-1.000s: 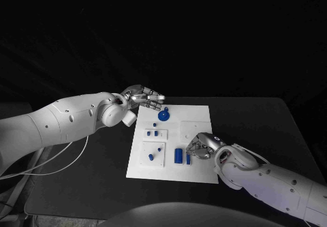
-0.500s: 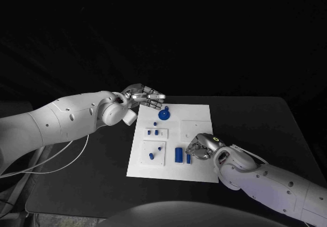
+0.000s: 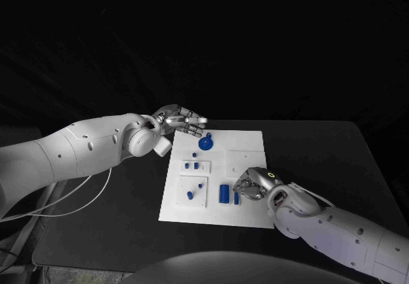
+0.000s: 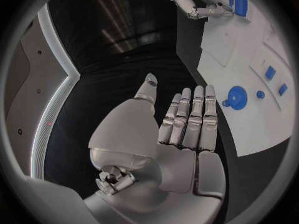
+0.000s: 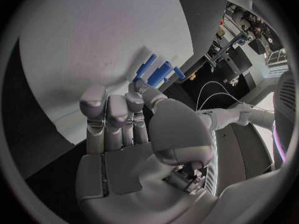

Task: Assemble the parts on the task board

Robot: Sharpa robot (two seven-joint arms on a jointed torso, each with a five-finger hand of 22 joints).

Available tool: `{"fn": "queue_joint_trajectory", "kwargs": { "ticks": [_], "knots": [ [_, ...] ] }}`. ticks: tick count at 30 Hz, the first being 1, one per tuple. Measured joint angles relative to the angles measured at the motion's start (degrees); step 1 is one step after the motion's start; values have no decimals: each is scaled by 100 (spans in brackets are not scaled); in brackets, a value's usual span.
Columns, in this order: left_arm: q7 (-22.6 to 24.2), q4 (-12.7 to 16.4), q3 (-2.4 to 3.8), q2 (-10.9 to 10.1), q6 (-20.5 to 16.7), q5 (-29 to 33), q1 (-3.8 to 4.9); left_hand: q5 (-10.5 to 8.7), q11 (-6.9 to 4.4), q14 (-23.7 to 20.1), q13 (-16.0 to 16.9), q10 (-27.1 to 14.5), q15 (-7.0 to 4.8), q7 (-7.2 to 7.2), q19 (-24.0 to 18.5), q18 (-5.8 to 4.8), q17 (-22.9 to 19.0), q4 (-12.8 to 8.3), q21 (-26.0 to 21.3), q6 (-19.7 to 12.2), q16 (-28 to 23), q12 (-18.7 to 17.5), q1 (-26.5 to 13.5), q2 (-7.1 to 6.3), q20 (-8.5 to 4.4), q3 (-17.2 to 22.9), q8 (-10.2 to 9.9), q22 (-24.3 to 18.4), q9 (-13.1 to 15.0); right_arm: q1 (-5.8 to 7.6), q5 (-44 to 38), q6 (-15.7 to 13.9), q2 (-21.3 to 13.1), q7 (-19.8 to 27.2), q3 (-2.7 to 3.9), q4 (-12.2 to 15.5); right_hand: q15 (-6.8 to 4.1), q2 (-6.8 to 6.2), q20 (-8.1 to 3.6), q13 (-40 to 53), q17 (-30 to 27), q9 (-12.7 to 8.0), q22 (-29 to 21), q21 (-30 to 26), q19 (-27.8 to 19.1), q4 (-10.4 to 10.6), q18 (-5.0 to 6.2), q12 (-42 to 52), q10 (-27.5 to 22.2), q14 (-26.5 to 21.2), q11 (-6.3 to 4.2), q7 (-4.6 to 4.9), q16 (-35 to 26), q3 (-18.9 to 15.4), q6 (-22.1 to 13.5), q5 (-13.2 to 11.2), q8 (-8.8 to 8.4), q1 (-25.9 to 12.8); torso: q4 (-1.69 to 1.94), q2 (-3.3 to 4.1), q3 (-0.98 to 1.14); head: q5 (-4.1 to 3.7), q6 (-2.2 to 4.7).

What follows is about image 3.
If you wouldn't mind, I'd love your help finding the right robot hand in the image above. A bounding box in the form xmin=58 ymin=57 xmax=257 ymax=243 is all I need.
xmin=232 ymin=167 xmax=285 ymax=201

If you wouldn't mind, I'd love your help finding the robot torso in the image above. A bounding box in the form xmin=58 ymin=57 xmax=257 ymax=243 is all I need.
xmin=118 ymin=250 xmax=366 ymax=284

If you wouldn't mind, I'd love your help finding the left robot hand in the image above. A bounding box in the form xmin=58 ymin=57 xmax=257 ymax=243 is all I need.
xmin=152 ymin=104 xmax=209 ymax=138

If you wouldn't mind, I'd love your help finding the white cable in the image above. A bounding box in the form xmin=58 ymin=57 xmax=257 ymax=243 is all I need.
xmin=291 ymin=182 xmax=337 ymax=209
xmin=0 ymin=167 xmax=114 ymax=223
xmin=0 ymin=175 xmax=94 ymax=221

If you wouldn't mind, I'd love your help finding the large blue cylinder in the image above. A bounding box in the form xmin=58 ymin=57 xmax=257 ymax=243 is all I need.
xmin=218 ymin=183 xmax=231 ymax=204

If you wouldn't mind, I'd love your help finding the white task board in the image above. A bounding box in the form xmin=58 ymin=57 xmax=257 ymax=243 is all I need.
xmin=157 ymin=130 xmax=277 ymax=230

